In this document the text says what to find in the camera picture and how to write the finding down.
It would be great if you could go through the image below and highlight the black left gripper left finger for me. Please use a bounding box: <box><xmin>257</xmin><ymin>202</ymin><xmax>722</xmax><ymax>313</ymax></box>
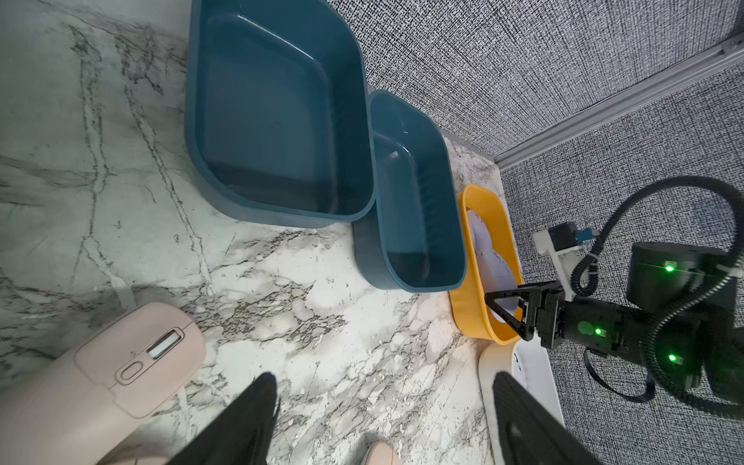
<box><xmin>170</xmin><ymin>372</ymin><xmax>281</xmax><ymax>464</ymax></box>

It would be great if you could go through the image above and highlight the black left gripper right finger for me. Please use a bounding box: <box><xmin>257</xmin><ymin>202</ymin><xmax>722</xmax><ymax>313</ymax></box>
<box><xmin>492</xmin><ymin>372</ymin><xmax>601</xmax><ymax>465</ymax></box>

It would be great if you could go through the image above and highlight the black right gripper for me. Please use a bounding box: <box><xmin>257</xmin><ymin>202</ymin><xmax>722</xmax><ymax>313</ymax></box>
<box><xmin>484</xmin><ymin>282</ymin><xmax>566</xmax><ymax>349</ymax></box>

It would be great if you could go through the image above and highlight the white storage box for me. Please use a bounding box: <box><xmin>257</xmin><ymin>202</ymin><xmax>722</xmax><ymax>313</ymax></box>
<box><xmin>478</xmin><ymin>337</ymin><xmax>565</xmax><ymax>464</ymax></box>

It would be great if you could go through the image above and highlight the yellow storage box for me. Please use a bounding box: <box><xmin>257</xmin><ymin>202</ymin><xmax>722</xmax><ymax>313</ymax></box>
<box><xmin>449</xmin><ymin>185</ymin><xmax>523</xmax><ymax>345</ymax></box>

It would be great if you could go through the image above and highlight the purple mouse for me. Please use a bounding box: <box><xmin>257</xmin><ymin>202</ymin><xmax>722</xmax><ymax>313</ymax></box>
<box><xmin>477</xmin><ymin>249</ymin><xmax>519</xmax><ymax>323</ymax></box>
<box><xmin>467</xmin><ymin>209</ymin><xmax>510</xmax><ymax>276</ymax></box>

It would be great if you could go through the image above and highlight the peach pink mouse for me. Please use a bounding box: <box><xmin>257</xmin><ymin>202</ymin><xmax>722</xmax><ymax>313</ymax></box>
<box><xmin>362</xmin><ymin>441</ymin><xmax>402</xmax><ymax>465</ymax></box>

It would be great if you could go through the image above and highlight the teal storage box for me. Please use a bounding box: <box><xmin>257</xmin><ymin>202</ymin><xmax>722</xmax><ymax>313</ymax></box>
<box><xmin>184</xmin><ymin>1</ymin><xmax>375</xmax><ymax>229</ymax></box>
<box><xmin>353</xmin><ymin>90</ymin><xmax>467</xmax><ymax>294</ymax></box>

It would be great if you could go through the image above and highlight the pink mouse top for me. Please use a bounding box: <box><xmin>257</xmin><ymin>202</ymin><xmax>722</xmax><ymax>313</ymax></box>
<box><xmin>1</xmin><ymin>302</ymin><xmax>205</xmax><ymax>464</ymax></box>

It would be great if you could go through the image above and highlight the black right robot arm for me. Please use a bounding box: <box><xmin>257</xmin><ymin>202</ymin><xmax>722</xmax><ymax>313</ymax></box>
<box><xmin>484</xmin><ymin>176</ymin><xmax>743</xmax><ymax>420</ymax></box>

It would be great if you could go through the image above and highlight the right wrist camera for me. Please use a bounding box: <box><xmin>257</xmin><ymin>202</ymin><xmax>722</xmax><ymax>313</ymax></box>
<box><xmin>533</xmin><ymin>222</ymin><xmax>599</xmax><ymax>301</ymax></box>

